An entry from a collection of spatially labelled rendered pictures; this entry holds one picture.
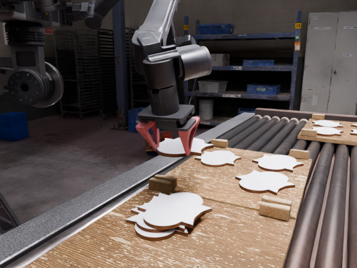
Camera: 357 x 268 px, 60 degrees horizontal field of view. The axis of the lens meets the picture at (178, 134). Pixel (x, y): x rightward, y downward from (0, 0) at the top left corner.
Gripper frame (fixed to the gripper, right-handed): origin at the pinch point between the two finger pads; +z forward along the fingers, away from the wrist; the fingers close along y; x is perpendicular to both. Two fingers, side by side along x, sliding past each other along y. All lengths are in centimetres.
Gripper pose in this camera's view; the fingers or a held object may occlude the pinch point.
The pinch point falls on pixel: (171, 149)
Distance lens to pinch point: 66.3
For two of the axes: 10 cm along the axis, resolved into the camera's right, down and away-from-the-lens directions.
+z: 1.3, 8.8, 4.6
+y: -9.0, -0.9, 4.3
